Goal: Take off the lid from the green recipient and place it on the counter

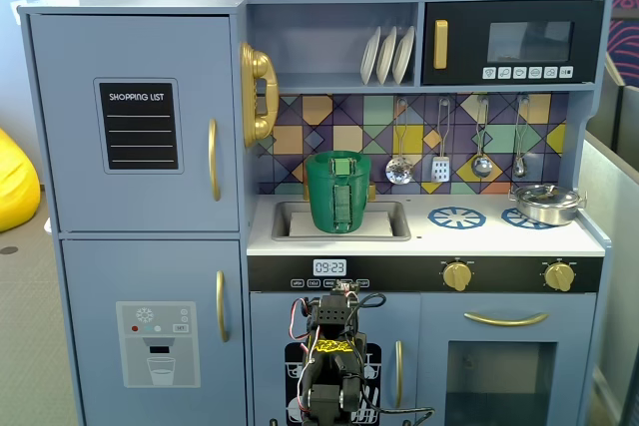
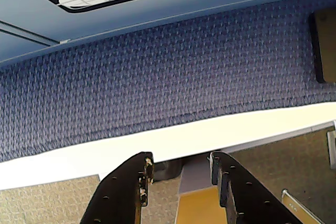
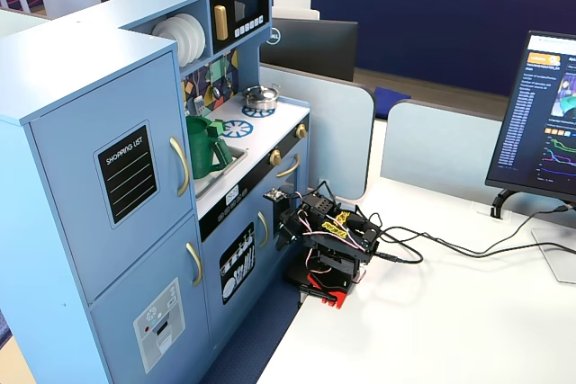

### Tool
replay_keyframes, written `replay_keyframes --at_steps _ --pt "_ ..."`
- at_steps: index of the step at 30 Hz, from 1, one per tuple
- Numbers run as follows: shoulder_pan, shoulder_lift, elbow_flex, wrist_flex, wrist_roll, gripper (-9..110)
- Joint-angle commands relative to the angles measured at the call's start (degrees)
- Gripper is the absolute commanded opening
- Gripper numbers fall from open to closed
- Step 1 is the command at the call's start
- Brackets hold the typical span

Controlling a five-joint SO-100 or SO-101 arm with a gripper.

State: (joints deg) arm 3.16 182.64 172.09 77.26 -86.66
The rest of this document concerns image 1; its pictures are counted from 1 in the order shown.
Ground blue freezer door with dispenser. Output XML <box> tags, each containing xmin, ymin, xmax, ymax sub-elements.
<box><xmin>59</xmin><ymin>238</ymin><xmax>249</xmax><ymax>426</ymax></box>

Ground blue dishwasher door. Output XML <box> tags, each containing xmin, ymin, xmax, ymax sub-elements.
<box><xmin>249</xmin><ymin>291</ymin><xmax>422</xmax><ymax>426</ymax></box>

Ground blue toy kitchen unit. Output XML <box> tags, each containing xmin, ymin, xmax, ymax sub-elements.
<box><xmin>17</xmin><ymin>0</ymin><xmax>615</xmax><ymax>426</ymax></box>

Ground steel slotted spoon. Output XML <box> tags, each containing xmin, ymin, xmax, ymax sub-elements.
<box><xmin>384</xmin><ymin>98</ymin><xmax>414</xmax><ymax>186</ymax></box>

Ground gold stove knob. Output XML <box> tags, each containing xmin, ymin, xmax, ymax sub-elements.
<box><xmin>542</xmin><ymin>259</ymin><xmax>576</xmax><ymax>292</ymax></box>
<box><xmin>442</xmin><ymin>259</ymin><xmax>473</xmax><ymax>292</ymax></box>

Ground blue oven door with window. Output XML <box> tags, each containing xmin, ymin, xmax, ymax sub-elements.
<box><xmin>420</xmin><ymin>293</ymin><xmax>598</xmax><ymax>426</ymax></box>

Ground grey toy sink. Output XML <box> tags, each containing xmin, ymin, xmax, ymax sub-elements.
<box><xmin>272</xmin><ymin>200</ymin><xmax>411</xmax><ymax>241</ymax></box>

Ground white toy plate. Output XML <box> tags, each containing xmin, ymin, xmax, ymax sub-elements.
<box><xmin>391</xmin><ymin>25</ymin><xmax>416</xmax><ymax>86</ymax></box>
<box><xmin>374</xmin><ymin>25</ymin><xmax>398</xmax><ymax>87</ymax></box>
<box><xmin>359</xmin><ymin>26</ymin><xmax>382</xmax><ymax>87</ymax></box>

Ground gold fridge door handle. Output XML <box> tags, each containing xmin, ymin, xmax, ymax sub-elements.
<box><xmin>207</xmin><ymin>118</ymin><xmax>223</xmax><ymax>203</ymax></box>

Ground grey partition panel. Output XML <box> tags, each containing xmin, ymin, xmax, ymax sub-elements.
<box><xmin>581</xmin><ymin>51</ymin><xmax>639</xmax><ymax>426</ymax></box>

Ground yellow beanbag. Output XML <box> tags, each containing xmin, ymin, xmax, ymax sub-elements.
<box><xmin>0</xmin><ymin>127</ymin><xmax>41</xmax><ymax>233</ymax></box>

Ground black cable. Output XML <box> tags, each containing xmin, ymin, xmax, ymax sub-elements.
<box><xmin>351</xmin><ymin>291</ymin><xmax>436</xmax><ymax>426</ymax></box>

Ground gold freezer door handle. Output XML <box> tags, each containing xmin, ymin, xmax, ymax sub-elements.
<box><xmin>215</xmin><ymin>269</ymin><xmax>231</xmax><ymax>344</ymax></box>

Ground gold dishwasher handle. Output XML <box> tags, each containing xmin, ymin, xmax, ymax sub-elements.
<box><xmin>394</xmin><ymin>339</ymin><xmax>404</xmax><ymax>410</ymax></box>

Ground black microwave door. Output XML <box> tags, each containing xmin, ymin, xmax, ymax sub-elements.
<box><xmin>421</xmin><ymin>0</ymin><xmax>605</xmax><ymax>87</ymax></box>

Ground steel small spoon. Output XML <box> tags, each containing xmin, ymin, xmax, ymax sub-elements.
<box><xmin>512</xmin><ymin>94</ymin><xmax>530</xmax><ymax>179</ymax></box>

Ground green printed container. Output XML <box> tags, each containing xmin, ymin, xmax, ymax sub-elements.
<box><xmin>305</xmin><ymin>161</ymin><xmax>373</xmax><ymax>235</ymax></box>

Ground gold toy telephone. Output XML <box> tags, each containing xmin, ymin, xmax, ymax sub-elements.
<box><xmin>239</xmin><ymin>41</ymin><xmax>280</xmax><ymax>150</ymax></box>

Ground red white servo wires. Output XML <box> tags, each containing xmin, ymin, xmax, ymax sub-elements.
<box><xmin>290</xmin><ymin>297</ymin><xmax>321</xmax><ymax>415</ymax></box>

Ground steel ladle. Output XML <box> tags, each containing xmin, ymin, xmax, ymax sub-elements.
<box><xmin>470</xmin><ymin>95</ymin><xmax>494</xmax><ymax>180</ymax></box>

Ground gold microwave handle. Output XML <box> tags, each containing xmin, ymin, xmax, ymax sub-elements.
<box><xmin>432</xmin><ymin>19</ymin><xmax>449</xmax><ymax>71</ymax></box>

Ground blue fridge door with chalkboard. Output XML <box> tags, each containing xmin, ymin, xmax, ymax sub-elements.
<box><xmin>28</xmin><ymin>14</ymin><xmax>241</xmax><ymax>233</ymax></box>

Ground steel pot lid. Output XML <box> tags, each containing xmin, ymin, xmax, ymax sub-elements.
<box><xmin>513</xmin><ymin>184</ymin><xmax>580</xmax><ymax>209</ymax></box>

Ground gold oven handle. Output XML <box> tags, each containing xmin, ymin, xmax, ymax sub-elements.
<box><xmin>462</xmin><ymin>310</ymin><xmax>549</xmax><ymax>328</ymax></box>

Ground steel slotted spatula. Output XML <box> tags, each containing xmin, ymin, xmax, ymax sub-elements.
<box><xmin>430</xmin><ymin>96</ymin><xmax>451</xmax><ymax>183</ymax></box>

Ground steel toy pot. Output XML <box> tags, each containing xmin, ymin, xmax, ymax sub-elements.
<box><xmin>507</xmin><ymin>189</ymin><xmax>588</xmax><ymax>226</ymax></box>

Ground black shopping list chalkboard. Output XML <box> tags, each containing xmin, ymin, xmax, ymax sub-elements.
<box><xmin>93</xmin><ymin>77</ymin><xmax>185</xmax><ymax>176</ymax></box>

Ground grey ice dispenser panel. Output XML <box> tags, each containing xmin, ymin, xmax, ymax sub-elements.
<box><xmin>115</xmin><ymin>300</ymin><xmax>202</xmax><ymax>389</ymax></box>

